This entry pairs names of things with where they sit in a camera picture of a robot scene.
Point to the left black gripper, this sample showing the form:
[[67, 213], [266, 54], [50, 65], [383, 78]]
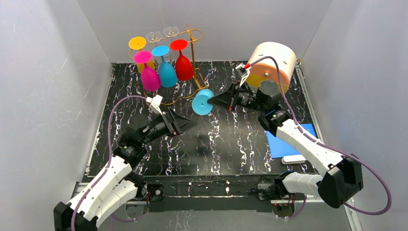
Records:
[[170, 121]]

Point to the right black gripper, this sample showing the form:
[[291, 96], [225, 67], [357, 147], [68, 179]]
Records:
[[234, 98]]

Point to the light blue wine glass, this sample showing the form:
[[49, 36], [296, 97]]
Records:
[[200, 105]]

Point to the red wine glass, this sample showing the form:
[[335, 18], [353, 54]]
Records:
[[183, 66]]

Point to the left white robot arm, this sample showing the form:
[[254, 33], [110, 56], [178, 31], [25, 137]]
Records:
[[117, 183]]

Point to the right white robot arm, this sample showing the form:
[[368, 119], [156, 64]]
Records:
[[339, 177]]

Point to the teal blue wine glass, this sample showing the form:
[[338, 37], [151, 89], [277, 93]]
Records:
[[166, 71]]

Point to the magenta wine glass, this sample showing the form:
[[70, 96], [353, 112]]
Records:
[[149, 77]]

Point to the clear wine glass right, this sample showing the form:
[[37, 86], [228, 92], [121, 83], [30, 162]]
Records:
[[171, 32]]

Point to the clear wine glass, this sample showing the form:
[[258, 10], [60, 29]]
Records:
[[152, 39], [171, 32]]

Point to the clear wine glass left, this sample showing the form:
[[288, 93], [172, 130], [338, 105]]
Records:
[[152, 39]]

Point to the yellow wine glass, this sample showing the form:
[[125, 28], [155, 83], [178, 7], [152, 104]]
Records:
[[137, 44]]

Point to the round pastel drawer cabinet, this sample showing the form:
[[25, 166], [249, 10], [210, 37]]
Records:
[[279, 69]]

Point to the blue flat board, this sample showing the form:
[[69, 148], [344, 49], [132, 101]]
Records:
[[279, 148]]

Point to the small white bar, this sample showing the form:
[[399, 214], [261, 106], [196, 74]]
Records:
[[293, 159]]

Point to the gold wire wine glass rack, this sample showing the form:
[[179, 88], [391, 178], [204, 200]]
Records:
[[192, 36]]

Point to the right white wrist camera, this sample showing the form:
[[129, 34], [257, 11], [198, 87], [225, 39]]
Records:
[[243, 72]]

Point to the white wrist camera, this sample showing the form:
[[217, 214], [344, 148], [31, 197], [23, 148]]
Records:
[[154, 104], [243, 72]]

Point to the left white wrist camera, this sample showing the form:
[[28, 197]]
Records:
[[154, 104]]

